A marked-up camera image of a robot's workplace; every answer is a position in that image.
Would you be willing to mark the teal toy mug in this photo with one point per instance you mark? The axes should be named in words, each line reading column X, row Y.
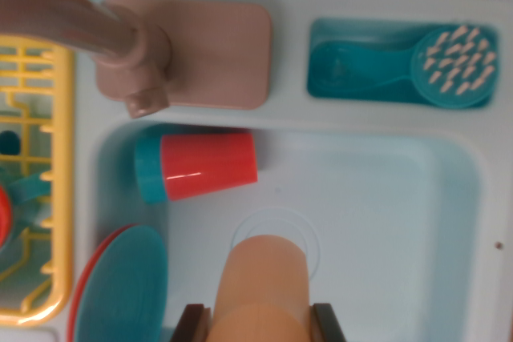
column 28, row 190

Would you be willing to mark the teal toy plate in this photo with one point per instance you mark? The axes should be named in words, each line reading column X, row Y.
column 124, row 286

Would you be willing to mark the cream toy detergent bottle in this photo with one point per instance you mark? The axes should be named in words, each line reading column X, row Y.
column 264, row 286

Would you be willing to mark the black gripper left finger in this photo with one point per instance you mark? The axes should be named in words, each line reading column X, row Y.
column 194, row 326

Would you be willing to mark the light blue toy sink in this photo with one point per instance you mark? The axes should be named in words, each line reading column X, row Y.
column 401, row 206

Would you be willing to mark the teal scrub brush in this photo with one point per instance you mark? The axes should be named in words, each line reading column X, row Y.
column 453, row 65

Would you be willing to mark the yellow dish rack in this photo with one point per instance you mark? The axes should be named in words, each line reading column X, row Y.
column 62, row 158

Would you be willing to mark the red toy tumbler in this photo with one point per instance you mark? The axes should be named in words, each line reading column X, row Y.
column 208, row 166

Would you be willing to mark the teal toy tumbler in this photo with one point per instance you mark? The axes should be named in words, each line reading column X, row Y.
column 148, row 170

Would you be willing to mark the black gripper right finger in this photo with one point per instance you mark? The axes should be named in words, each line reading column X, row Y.
column 326, row 324

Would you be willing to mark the red toy mug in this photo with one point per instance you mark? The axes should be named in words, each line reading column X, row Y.
column 5, row 218

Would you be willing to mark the red toy plate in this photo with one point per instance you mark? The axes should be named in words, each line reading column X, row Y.
column 82, row 282

